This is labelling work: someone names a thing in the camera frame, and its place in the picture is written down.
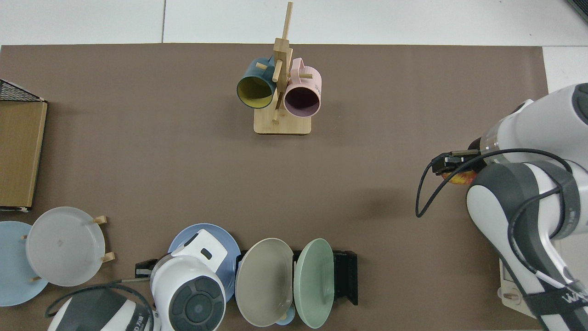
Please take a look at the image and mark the wooden plate rack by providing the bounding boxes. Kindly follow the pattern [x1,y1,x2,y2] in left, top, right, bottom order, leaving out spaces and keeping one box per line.
[21,215,116,282]

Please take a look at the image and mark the pale toaster oven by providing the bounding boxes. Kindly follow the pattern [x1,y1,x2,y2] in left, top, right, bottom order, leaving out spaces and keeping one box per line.
[498,259,539,319]

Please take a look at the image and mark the light blue plate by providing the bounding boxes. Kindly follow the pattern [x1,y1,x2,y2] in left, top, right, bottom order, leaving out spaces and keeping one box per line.
[0,221,49,307]

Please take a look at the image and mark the dark grey panel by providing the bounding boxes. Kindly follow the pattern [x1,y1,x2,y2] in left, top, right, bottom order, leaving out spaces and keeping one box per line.
[565,0,588,23]

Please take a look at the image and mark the wooden cup stand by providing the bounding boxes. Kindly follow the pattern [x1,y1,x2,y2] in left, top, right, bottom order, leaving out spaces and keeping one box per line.
[254,1,313,135]

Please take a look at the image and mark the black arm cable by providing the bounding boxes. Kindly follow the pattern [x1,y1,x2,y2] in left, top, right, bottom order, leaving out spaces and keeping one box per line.
[45,277,155,322]
[415,148,580,289]

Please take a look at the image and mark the green plate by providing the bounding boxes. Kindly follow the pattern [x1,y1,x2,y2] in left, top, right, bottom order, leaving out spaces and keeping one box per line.
[294,238,335,329]

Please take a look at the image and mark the beige plate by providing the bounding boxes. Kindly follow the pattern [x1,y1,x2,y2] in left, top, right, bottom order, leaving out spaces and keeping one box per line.
[234,238,294,328]

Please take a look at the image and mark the small blue round thing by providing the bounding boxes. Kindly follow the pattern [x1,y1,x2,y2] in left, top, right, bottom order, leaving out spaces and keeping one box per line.
[276,306,296,326]

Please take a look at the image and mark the red yellow apple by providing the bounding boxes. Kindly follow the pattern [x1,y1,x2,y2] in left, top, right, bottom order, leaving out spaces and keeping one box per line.
[442,170,478,185]

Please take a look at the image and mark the pink cup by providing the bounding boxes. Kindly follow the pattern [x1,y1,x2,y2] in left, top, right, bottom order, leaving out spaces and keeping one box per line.
[283,58,322,117]

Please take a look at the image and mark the brown table cloth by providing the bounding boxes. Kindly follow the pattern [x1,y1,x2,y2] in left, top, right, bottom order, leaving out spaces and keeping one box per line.
[0,43,549,331]

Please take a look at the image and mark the wire basket with wooden floor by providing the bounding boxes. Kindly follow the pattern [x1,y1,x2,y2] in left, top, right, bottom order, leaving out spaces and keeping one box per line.
[0,79,48,212]

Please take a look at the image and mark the dark teal cup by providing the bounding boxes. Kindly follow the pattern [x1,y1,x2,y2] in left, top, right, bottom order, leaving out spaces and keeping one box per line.
[237,56,277,109]

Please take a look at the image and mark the black dish rack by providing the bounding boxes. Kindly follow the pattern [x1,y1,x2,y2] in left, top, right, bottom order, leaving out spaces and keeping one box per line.
[235,250,358,306]

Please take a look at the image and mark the pale grey plate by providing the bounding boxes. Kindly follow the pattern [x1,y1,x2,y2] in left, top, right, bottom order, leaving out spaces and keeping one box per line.
[26,206,106,287]

